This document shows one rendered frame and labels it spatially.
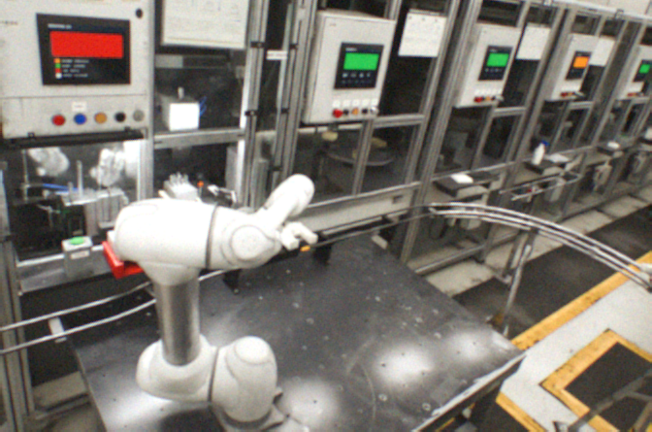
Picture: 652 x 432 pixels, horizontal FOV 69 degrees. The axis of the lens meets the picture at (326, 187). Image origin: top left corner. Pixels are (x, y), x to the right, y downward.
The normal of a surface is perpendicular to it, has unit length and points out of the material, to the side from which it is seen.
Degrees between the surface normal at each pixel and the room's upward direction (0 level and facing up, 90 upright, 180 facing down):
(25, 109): 90
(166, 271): 113
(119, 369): 0
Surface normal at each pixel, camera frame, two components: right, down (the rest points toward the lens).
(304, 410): 0.16, -0.89
